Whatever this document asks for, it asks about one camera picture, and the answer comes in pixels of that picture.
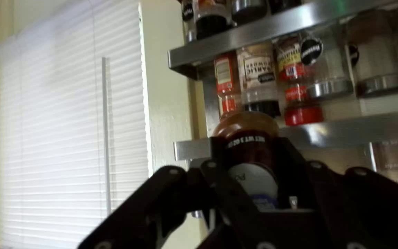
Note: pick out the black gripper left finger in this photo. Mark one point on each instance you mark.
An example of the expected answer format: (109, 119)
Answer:
(148, 202)

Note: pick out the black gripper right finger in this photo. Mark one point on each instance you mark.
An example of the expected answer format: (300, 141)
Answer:
(369, 202)

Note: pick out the brown-lidded white-label spice jar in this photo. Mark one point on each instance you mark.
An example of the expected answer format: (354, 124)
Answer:
(249, 124)

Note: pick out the red-lidded spice jar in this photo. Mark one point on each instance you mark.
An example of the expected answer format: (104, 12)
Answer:
(300, 115)

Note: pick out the clear glass spice jar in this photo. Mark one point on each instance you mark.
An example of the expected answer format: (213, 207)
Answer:
(373, 59)
(330, 87)

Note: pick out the black-lidded garlic spice jar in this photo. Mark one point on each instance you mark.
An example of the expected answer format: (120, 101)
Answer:
(256, 69)

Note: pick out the dark glass spice jar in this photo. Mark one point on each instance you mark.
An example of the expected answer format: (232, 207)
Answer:
(249, 5)
(211, 25)

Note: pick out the clear blind tilt wand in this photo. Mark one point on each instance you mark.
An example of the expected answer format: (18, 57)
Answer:
(106, 138)

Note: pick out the white window blinds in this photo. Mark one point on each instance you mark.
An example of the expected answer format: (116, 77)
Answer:
(47, 115)

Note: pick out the slim red spice bottle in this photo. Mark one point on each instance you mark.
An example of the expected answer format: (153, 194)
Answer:
(225, 77)

